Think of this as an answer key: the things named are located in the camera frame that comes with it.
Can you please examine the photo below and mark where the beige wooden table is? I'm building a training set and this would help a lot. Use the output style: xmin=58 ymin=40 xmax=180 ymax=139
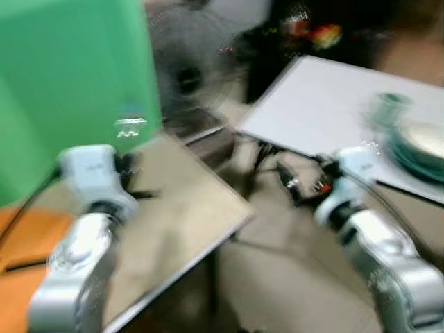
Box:
xmin=0 ymin=133 xmax=255 ymax=333

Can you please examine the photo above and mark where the white folding table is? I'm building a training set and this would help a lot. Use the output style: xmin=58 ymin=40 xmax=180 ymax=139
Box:
xmin=236 ymin=54 xmax=444 ymax=205

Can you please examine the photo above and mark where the pale green cup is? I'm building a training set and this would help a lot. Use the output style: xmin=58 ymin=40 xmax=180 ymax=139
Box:
xmin=368 ymin=92 xmax=414 ymax=139

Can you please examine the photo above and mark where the teal plate with cream inside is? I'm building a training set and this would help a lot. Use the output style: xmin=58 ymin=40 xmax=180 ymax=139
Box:
xmin=387 ymin=121 xmax=444 ymax=184

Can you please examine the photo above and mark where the green screen panel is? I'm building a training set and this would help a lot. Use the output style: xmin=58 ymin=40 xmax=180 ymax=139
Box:
xmin=0 ymin=0 xmax=164 ymax=207

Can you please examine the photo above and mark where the orange place mat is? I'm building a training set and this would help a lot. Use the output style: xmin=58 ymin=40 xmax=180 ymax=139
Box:
xmin=0 ymin=207 xmax=76 ymax=333

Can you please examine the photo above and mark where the black equipment with coloured lights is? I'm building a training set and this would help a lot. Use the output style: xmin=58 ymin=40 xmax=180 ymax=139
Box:
xmin=234 ymin=0 xmax=444 ymax=105

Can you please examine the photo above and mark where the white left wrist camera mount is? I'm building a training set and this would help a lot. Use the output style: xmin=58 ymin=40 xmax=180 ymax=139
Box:
xmin=57 ymin=144 xmax=138 ymax=210

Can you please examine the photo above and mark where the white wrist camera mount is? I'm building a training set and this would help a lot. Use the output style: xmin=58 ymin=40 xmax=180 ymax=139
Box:
xmin=332 ymin=146 xmax=381 ymax=206
xmin=57 ymin=144 xmax=138 ymax=210

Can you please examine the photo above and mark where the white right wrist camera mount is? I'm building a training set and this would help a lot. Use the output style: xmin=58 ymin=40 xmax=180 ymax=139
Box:
xmin=332 ymin=146 xmax=381 ymax=206

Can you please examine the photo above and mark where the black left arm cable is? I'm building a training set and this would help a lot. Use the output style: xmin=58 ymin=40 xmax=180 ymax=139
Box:
xmin=0 ymin=165 xmax=65 ymax=245

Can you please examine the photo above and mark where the black pedestal fan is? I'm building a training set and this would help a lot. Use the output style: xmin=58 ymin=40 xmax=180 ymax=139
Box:
xmin=147 ymin=6 xmax=240 ymax=145

